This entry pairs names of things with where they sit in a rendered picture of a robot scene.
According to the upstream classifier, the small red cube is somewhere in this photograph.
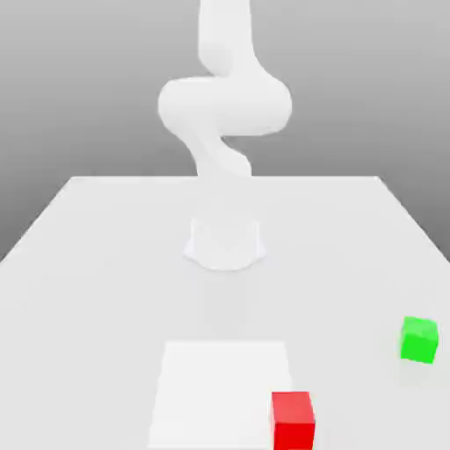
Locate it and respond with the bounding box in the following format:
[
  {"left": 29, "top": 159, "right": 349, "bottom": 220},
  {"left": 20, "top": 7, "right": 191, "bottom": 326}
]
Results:
[{"left": 271, "top": 390, "right": 316, "bottom": 450}]

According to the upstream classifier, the small green cube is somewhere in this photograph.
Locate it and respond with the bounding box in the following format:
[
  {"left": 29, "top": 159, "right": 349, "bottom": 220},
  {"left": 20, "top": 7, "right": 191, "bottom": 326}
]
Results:
[{"left": 399, "top": 316, "right": 439, "bottom": 365}]

